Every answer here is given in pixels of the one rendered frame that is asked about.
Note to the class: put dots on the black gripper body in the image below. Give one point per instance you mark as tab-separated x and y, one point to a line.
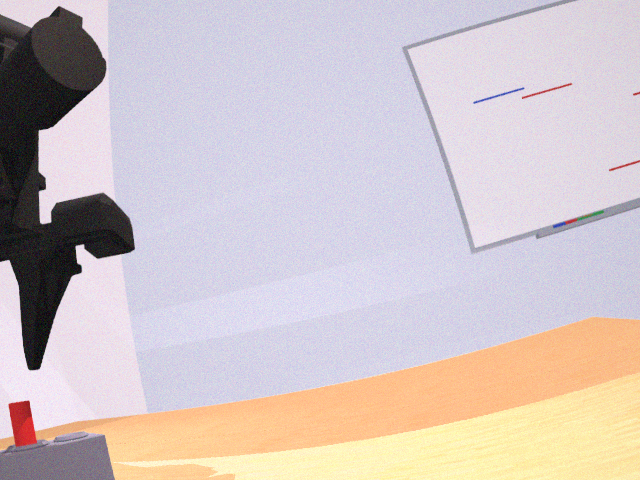
95	221

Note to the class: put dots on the red peg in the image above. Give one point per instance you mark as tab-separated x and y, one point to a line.
22	423

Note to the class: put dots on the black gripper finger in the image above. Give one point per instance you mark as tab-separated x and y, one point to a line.
43	276

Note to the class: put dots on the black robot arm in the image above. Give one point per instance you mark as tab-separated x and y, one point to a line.
45	71

